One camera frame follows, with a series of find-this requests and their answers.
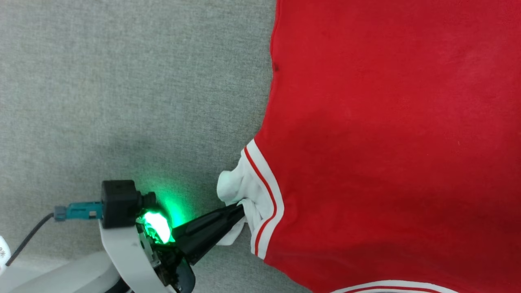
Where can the red and white garment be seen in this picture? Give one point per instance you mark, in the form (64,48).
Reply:
(386,142)

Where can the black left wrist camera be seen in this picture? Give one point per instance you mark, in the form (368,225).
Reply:
(120,203)

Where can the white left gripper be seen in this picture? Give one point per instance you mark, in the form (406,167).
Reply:
(130,252)

